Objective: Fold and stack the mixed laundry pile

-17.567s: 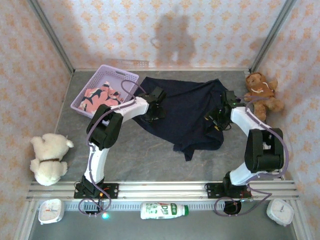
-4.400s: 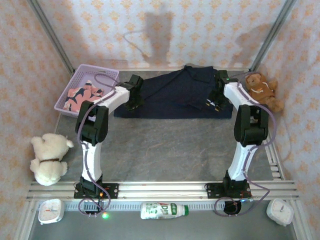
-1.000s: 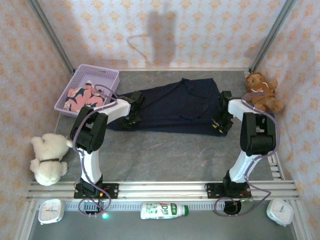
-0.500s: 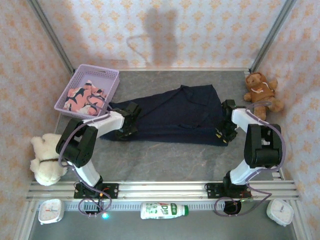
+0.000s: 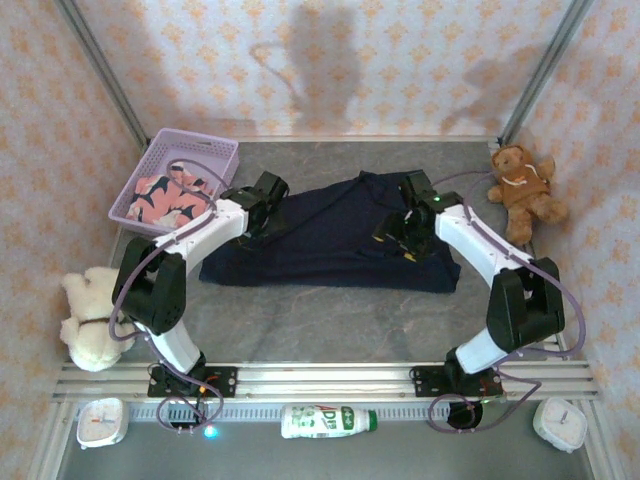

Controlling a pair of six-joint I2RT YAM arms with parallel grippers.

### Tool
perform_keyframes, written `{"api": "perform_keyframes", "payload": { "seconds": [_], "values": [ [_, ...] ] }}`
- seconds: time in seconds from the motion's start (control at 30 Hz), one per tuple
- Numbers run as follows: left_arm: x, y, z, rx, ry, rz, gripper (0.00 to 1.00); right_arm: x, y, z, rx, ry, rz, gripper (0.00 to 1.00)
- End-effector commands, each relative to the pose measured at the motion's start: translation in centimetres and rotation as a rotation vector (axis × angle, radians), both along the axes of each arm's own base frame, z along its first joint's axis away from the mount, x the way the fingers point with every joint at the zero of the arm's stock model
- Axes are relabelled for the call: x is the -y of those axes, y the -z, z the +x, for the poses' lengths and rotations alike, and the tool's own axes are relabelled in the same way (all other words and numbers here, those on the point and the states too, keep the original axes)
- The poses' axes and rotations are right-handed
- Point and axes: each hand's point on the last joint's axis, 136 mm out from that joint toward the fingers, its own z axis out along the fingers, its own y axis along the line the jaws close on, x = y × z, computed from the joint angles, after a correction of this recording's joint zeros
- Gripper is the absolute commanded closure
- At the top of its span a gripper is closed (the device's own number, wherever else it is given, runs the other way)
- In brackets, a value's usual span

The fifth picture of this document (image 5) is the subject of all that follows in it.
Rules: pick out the brown teddy bear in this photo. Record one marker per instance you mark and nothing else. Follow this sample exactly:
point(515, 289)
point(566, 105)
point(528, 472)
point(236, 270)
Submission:
point(525, 190)

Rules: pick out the aluminium mounting rail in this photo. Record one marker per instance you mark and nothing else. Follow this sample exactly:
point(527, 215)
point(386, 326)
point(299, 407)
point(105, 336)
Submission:
point(325, 380)

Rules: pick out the purple plastic basket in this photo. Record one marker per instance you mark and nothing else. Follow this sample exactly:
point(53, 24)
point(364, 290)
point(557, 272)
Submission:
point(200, 147)

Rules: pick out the pink patterned garment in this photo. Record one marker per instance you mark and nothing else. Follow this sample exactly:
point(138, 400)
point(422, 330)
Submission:
point(165, 200)

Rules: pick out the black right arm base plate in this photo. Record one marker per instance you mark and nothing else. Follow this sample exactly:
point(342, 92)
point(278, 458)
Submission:
point(425, 381)

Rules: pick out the white clock with orange hands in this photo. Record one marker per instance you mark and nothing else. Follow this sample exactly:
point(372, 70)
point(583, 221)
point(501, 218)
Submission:
point(100, 422)

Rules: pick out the white clock with purple hands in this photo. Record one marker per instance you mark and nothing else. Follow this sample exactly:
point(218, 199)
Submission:
point(560, 424)

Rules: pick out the aluminium frame post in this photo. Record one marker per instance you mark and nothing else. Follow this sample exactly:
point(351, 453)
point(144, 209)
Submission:
point(100, 70)
point(545, 70)

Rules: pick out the white plush toy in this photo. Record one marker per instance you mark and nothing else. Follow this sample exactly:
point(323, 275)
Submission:
point(90, 300)

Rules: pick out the white and green drink bottle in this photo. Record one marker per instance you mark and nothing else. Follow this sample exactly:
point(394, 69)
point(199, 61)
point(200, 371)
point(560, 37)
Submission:
point(320, 422)

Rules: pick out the navy blue garment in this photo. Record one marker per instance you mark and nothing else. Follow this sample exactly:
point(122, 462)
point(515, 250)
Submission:
point(325, 235)

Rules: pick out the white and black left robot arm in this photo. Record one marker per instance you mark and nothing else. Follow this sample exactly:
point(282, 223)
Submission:
point(210, 235)

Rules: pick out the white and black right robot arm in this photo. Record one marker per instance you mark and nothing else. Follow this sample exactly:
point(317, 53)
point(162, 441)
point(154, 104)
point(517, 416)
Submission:
point(470, 235)

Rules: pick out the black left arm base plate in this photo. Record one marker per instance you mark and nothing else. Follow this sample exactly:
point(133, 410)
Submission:
point(225, 381)

